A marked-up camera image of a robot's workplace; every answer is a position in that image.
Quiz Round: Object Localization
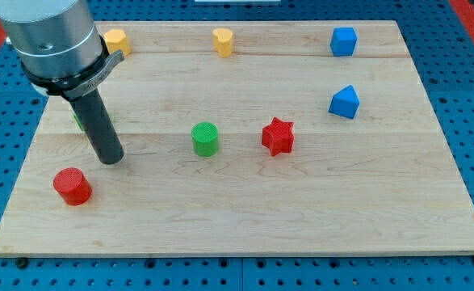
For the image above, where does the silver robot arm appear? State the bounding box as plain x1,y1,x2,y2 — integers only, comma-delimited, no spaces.
0,0,124,100

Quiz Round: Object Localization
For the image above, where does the red star block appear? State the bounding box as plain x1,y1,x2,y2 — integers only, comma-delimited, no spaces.
261,117,295,156

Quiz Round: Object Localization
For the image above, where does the wooden board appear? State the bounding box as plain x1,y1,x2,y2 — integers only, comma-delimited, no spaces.
0,20,474,258

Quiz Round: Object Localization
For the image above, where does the green cylinder block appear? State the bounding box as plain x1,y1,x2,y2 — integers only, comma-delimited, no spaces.
191,121,219,157

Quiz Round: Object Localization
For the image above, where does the yellow heart block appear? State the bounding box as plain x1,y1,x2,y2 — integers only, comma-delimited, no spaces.
212,27,233,58

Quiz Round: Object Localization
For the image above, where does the blue triangular prism block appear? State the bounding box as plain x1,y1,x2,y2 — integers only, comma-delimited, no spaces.
328,85,360,119

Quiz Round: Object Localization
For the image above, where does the blue cube block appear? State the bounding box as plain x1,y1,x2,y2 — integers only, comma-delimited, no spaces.
330,27,358,57

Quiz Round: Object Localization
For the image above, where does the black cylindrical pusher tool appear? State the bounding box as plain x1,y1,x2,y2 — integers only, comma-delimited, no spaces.
69,90,124,165

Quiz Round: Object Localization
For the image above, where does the yellow hexagon block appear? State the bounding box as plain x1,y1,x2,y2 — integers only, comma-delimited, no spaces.
103,29,132,57

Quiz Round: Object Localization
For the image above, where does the green block behind tool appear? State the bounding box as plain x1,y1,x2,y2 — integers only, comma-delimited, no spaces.
73,113,84,132

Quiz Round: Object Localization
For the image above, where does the red cylinder block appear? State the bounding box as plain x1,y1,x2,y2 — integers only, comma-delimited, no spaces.
52,167,92,206

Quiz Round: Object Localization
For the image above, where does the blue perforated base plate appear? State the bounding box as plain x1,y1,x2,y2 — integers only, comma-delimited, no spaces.
0,0,474,290

